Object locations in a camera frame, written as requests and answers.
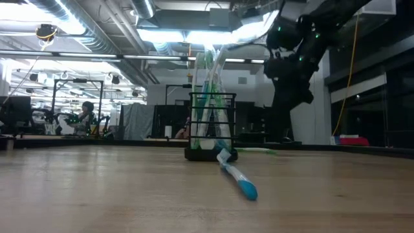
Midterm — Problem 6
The green white toothbrush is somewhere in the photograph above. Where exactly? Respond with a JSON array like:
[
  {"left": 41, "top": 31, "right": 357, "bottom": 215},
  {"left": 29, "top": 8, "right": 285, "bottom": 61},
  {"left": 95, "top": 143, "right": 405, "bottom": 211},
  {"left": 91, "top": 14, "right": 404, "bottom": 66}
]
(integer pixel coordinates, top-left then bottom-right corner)
[
  {"left": 237, "top": 147, "right": 278, "bottom": 155},
  {"left": 190, "top": 51, "right": 206, "bottom": 150},
  {"left": 197, "top": 47, "right": 229, "bottom": 150}
]

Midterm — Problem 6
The black wire toothbrush holder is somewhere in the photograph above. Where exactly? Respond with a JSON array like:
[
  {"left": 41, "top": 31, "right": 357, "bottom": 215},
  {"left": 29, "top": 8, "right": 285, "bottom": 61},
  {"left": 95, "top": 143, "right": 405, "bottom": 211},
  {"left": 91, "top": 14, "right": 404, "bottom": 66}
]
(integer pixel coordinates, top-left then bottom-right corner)
[{"left": 184, "top": 92, "right": 239, "bottom": 162}]

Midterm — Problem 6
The red box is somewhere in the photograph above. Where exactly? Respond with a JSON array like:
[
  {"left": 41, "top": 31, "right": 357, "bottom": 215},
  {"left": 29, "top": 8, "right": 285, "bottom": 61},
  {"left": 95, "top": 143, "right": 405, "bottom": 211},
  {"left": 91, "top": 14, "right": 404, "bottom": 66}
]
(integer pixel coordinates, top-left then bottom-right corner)
[{"left": 338, "top": 136, "right": 370, "bottom": 147}]

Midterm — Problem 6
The person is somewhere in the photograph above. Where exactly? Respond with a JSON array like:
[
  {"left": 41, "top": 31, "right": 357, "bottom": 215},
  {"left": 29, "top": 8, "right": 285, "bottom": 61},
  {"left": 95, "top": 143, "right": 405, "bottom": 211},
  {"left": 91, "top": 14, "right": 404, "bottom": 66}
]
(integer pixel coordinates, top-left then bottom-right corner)
[
  {"left": 66, "top": 100, "right": 98, "bottom": 136},
  {"left": 174, "top": 116, "right": 191, "bottom": 140}
]

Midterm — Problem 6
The black partition screen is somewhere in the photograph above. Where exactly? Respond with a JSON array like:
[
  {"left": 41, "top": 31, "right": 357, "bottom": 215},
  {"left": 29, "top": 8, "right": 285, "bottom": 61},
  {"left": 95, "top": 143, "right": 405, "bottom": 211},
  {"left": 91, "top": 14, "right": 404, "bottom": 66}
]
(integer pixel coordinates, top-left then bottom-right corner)
[{"left": 151, "top": 104, "right": 189, "bottom": 140}]

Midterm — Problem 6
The white ceiling unit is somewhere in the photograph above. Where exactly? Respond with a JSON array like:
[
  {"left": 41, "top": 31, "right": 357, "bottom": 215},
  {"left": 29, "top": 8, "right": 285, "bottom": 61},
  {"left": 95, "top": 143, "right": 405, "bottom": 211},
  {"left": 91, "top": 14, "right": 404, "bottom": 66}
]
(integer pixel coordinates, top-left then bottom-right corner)
[{"left": 355, "top": 0, "right": 397, "bottom": 17}]

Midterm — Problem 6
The grey cloth cover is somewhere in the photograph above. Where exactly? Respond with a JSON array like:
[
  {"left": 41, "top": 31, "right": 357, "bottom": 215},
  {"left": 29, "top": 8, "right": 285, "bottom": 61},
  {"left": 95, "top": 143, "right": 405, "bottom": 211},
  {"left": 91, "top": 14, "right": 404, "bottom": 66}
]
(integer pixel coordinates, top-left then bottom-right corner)
[{"left": 120, "top": 102, "right": 155, "bottom": 140}]

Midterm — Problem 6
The long ceiling light bar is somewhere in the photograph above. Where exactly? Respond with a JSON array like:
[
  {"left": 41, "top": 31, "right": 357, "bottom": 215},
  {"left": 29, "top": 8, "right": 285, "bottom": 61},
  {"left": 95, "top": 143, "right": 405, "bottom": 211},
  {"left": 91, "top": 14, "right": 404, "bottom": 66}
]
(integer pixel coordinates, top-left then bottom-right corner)
[{"left": 0, "top": 49, "right": 274, "bottom": 67}]

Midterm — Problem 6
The black computer monitor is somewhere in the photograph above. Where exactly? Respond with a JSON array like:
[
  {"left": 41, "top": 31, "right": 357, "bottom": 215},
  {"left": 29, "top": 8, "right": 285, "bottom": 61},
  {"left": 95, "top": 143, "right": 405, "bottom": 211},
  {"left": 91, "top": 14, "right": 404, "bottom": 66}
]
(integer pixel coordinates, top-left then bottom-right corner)
[{"left": 0, "top": 96, "right": 32, "bottom": 129}]

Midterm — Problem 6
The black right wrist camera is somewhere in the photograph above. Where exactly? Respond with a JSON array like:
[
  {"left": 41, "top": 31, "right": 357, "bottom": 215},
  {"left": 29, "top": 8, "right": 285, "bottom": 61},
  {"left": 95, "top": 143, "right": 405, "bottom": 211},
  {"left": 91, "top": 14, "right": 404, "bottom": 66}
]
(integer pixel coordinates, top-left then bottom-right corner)
[{"left": 265, "top": 16, "right": 305, "bottom": 51}]

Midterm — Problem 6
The yellow hanging cable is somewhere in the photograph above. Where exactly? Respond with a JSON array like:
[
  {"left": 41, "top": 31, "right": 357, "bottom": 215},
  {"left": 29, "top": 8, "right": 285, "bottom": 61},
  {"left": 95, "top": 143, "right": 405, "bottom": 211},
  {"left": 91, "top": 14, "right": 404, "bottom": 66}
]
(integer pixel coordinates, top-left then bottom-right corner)
[{"left": 332, "top": 14, "right": 360, "bottom": 137}]

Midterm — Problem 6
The black metal table frame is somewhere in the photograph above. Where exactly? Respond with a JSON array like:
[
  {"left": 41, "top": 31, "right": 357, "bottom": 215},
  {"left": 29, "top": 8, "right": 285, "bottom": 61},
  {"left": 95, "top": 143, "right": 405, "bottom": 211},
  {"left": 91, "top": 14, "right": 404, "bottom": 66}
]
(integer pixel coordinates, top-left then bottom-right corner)
[{"left": 0, "top": 135, "right": 414, "bottom": 159}]

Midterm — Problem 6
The black background rig frame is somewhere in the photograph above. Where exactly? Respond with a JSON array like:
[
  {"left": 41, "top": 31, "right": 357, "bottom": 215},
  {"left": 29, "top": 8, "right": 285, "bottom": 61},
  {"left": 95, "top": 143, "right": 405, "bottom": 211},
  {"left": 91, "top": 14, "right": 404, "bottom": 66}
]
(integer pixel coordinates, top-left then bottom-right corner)
[{"left": 50, "top": 78, "right": 105, "bottom": 130}]

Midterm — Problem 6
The yellow ceiling cable reel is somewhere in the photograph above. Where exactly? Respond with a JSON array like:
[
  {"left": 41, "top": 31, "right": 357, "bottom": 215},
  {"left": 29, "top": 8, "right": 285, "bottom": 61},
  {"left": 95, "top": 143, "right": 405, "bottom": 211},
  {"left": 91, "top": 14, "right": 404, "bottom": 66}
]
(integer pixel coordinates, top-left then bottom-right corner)
[{"left": 34, "top": 23, "right": 59, "bottom": 43}]

